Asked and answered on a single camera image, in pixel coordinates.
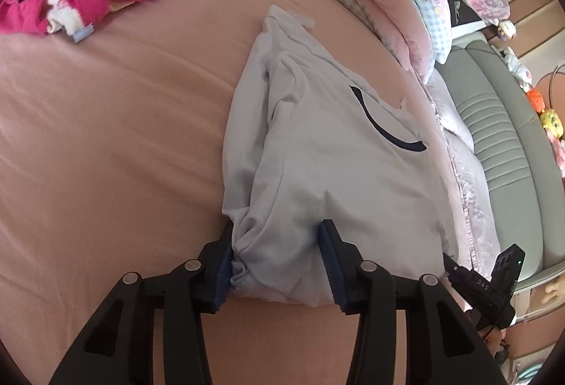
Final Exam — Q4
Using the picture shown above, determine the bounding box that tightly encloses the pink and white plush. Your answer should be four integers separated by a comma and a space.
554, 138, 565, 178

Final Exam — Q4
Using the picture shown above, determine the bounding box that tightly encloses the pink bed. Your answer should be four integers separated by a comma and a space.
0, 0, 486, 385

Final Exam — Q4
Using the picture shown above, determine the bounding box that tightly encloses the grey padded headboard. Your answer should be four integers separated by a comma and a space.
435, 34, 565, 293

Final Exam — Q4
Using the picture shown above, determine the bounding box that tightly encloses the yellow square plush toy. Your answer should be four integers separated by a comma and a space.
539, 107, 565, 139

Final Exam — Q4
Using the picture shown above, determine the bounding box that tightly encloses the small yellow plush doll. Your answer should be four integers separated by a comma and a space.
496, 20, 517, 42

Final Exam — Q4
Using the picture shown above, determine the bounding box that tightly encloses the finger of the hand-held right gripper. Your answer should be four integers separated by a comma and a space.
442, 254, 469, 284

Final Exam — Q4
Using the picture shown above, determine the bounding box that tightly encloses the pale pink pillow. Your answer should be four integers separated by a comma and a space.
441, 133, 501, 280
426, 67, 477, 156

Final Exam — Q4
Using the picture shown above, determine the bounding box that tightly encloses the white cat plush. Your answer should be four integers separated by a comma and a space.
503, 47, 533, 88

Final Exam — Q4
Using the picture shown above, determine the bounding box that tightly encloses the light blue navy-trimmed shirt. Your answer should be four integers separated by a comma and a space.
221, 5, 457, 308

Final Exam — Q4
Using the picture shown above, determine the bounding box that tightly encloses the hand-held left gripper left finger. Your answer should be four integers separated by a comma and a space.
48, 219, 234, 385

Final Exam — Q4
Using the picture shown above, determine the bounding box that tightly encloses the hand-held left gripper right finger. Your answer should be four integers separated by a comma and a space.
319, 219, 497, 385

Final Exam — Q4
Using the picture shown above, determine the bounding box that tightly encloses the orange plush toy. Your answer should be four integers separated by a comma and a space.
526, 87, 546, 113

